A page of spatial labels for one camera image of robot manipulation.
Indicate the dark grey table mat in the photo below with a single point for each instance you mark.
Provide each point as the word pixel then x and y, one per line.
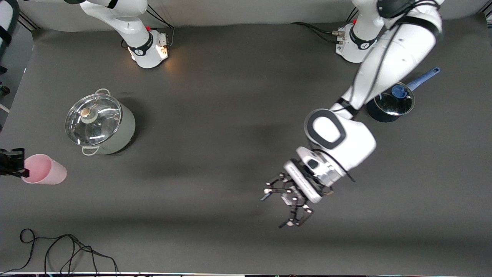
pixel 215 96

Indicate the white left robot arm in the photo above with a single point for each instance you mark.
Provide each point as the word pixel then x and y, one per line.
pixel 399 54

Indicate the glass lid with wooden knob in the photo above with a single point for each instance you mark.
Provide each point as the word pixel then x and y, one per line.
pixel 92 121

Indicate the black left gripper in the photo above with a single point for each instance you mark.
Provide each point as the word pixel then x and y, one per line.
pixel 289 199

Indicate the dark blue saucepan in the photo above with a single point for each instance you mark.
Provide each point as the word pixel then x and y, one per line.
pixel 378 115

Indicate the pink plastic cup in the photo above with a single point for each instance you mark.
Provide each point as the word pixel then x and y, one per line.
pixel 50 171

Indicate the glass lid with blue knob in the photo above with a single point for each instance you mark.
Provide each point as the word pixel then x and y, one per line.
pixel 396 102

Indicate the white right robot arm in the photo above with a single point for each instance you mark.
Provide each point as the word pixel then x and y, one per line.
pixel 115 11

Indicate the grey-green stock pot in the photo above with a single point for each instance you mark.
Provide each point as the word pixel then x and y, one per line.
pixel 115 134

